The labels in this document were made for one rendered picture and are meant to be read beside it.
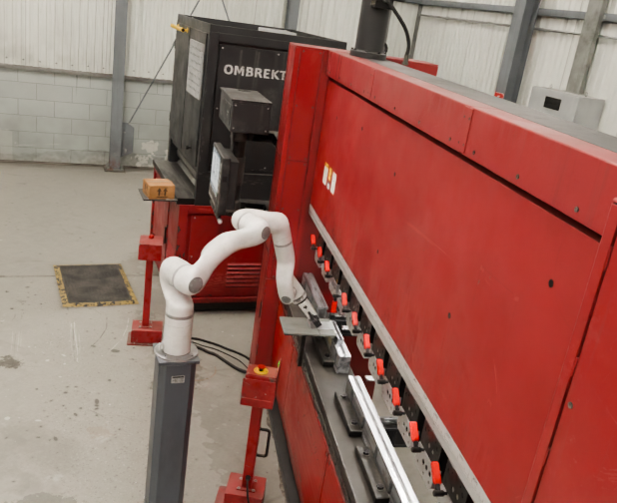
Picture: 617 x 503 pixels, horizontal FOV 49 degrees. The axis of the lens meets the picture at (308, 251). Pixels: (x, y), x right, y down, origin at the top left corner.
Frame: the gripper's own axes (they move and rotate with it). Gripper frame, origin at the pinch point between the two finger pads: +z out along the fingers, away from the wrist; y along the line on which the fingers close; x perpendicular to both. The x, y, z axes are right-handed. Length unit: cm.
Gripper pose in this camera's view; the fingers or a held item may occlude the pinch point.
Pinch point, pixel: (315, 320)
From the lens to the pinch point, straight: 345.1
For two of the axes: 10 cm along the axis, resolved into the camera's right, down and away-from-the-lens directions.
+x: -8.3, 5.5, 0.4
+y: -1.9, -3.6, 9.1
